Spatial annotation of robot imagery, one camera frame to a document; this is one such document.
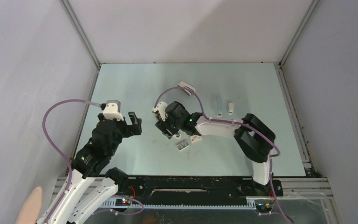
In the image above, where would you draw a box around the staple box sleeve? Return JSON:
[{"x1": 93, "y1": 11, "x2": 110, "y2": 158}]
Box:
[{"x1": 190, "y1": 135, "x2": 202, "y2": 143}]

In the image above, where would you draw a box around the staple tray with staples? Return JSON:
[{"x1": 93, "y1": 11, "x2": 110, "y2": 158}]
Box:
[{"x1": 176, "y1": 140, "x2": 189, "y2": 151}]

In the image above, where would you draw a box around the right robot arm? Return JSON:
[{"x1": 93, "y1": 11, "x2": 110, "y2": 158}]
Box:
[{"x1": 152, "y1": 101, "x2": 275, "y2": 196}]

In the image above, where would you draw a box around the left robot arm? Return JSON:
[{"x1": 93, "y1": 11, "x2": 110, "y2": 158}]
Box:
[{"x1": 36, "y1": 112, "x2": 142, "y2": 224}]

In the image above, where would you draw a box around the light blue stapler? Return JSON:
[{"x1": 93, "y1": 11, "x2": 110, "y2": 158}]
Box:
[{"x1": 215, "y1": 95, "x2": 223, "y2": 117}]

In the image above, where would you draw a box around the small white stapler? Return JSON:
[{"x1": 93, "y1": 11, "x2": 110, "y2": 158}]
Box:
[{"x1": 227, "y1": 102, "x2": 234, "y2": 115}]

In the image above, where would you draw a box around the beige object in corner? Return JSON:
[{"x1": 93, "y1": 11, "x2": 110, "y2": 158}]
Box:
[{"x1": 15, "y1": 186, "x2": 43, "y2": 224}]

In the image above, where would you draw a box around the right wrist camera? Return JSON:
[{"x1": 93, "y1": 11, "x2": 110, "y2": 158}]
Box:
[{"x1": 152, "y1": 101, "x2": 168, "y2": 122}]

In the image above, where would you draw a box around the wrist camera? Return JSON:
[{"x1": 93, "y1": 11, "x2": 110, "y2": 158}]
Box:
[
  {"x1": 152, "y1": 101, "x2": 168, "y2": 122},
  {"x1": 102, "y1": 99, "x2": 124, "y2": 121}
]

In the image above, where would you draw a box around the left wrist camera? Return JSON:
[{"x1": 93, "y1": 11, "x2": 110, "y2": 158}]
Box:
[{"x1": 102, "y1": 99, "x2": 124, "y2": 121}]

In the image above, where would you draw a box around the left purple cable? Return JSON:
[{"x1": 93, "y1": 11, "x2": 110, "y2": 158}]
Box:
[{"x1": 41, "y1": 99, "x2": 144, "y2": 224}]

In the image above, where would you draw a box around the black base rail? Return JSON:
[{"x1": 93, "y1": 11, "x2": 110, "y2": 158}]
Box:
[{"x1": 118, "y1": 175, "x2": 283, "y2": 209}]

